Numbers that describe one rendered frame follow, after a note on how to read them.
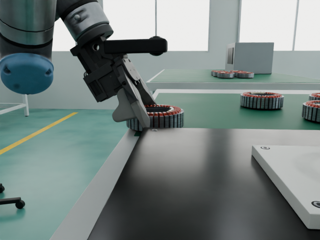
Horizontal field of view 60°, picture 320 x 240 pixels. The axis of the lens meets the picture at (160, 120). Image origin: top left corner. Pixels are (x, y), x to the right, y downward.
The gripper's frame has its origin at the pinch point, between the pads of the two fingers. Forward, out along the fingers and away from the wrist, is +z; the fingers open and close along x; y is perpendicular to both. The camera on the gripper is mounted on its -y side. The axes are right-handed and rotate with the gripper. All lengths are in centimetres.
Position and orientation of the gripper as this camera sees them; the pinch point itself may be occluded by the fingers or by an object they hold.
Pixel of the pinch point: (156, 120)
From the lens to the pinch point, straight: 54.2
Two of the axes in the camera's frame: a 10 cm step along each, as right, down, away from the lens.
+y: -8.6, 4.7, 2.1
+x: -1.2, 2.1, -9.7
